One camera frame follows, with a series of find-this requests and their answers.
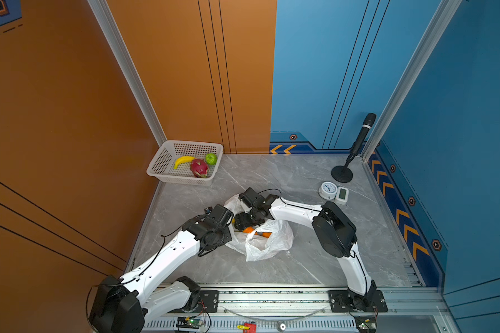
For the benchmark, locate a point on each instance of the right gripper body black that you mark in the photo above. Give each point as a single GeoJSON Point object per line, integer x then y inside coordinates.
{"type": "Point", "coordinates": [255, 211]}

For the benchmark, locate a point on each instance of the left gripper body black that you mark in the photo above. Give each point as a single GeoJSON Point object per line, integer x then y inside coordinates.
{"type": "Point", "coordinates": [223, 237]}

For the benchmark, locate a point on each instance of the white plastic bag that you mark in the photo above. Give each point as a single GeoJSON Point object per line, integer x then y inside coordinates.
{"type": "Point", "coordinates": [261, 242]}

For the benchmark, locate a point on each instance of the red dragon fruit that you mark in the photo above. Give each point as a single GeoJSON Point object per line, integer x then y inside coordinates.
{"type": "Point", "coordinates": [199, 168]}

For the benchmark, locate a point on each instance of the green apple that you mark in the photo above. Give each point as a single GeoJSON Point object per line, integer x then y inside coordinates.
{"type": "Point", "coordinates": [211, 159]}

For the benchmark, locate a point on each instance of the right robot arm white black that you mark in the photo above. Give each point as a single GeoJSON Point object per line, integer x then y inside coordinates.
{"type": "Point", "coordinates": [334, 230]}

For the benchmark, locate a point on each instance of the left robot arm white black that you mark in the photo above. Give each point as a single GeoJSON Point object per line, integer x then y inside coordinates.
{"type": "Point", "coordinates": [126, 303]}

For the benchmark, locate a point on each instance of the orange fruit in bag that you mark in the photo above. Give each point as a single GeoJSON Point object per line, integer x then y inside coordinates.
{"type": "Point", "coordinates": [259, 233]}

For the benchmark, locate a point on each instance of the round white clock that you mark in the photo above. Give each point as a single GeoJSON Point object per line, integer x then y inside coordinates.
{"type": "Point", "coordinates": [328, 191]}

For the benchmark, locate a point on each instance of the yellow banana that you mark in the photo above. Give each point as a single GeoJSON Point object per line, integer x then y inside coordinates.
{"type": "Point", "coordinates": [182, 160]}

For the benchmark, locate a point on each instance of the white plastic basket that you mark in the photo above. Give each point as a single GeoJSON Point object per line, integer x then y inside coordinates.
{"type": "Point", "coordinates": [186, 163]}

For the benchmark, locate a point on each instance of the small white digital timer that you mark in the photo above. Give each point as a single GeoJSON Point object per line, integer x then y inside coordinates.
{"type": "Point", "coordinates": [342, 196]}

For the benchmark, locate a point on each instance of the black microphone on stand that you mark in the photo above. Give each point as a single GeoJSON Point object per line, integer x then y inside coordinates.
{"type": "Point", "coordinates": [343, 174]}

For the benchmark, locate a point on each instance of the green circuit board left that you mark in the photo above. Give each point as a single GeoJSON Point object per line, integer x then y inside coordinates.
{"type": "Point", "coordinates": [188, 324]}

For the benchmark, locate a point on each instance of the red yellow button box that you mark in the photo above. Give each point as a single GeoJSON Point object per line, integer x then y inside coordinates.
{"type": "Point", "coordinates": [247, 327]}

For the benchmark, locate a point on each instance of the circuit board right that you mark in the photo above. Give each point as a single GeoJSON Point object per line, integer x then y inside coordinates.
{"type": "Point", "coordinates": [366, 326]}

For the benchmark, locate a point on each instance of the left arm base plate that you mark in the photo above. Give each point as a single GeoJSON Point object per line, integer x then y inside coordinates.
{"type": "Point", "coordinates": [208, 299]}

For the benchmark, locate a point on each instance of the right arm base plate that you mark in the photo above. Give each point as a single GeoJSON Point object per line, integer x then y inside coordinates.
{"type": "Point", "coordinates": [341, 301]}

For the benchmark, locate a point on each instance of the aluminium front rail frame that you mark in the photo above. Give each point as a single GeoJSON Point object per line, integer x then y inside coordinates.
{"type": "Point", "coordinates": [282, 308]}

